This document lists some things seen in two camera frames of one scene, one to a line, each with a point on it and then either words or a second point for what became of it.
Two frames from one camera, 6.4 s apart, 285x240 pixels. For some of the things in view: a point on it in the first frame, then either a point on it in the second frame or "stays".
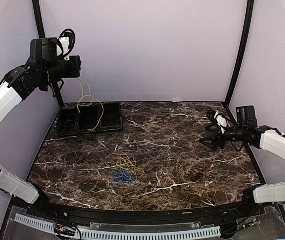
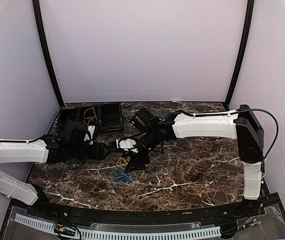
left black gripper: (75, 72) → (98, 153)
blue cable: (119, 178) stays
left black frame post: (38, 9) stays
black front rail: (140, 216) stays
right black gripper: (211, 138) → (134, 161)
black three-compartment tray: (72, 118) stays
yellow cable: (91, 97) → (93, 117)
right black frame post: (250, 13) stays
